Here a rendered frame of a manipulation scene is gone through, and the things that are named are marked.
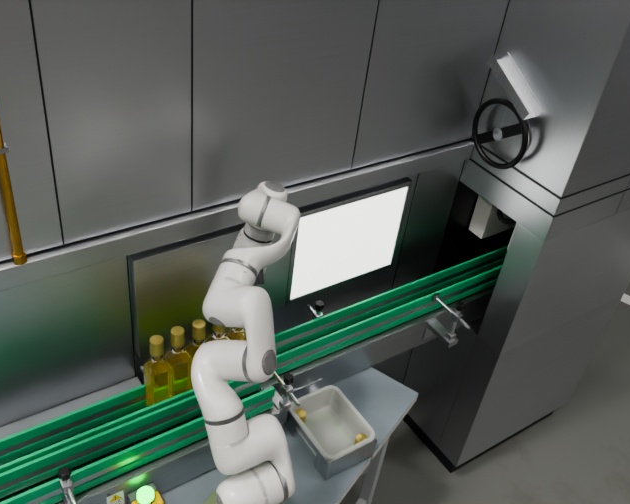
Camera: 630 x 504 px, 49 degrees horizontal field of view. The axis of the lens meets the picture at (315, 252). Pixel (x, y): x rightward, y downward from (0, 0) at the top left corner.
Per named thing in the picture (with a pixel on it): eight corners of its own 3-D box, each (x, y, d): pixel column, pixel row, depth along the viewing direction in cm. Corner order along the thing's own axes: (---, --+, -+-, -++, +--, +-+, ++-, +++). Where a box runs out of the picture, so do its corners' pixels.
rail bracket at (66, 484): (76, 496, 167) (70, 462, 159) (87, 520, 162) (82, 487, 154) (60, 503, 165) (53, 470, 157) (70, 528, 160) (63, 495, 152)
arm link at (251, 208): (280, 209, 154) (240, 194, 154) (267, 249, 159) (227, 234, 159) (292, 185, 168) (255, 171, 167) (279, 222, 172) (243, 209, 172)
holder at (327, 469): (320, 390, 218) (323, 373, 213) (373, 455, 201) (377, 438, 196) (273, 411, 209) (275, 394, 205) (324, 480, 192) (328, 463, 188)
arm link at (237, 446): (197, 415, 147) (264, 388, 154) (221, 513, 152) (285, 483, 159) (213, 431, 138) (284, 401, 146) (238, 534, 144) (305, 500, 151)
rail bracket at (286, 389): (269, 378, 202) (272, 348, 194) (300, 419, 191) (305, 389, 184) (260, 382, 200) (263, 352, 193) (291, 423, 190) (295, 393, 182)
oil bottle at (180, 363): (183, 393, 195) (183, 338, 182) (192, 407, 191) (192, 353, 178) (164, 400, 192) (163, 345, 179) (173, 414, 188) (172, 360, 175)
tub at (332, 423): (330, 401, 214) (334, 382, 209) (374, 454, 201) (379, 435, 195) (282, 423, 206) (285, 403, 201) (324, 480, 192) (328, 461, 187)
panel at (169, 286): (388, 261, 236) (407, 176, 216) (393, 266, 234) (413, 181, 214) (135, 351, 192) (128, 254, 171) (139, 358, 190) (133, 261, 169)
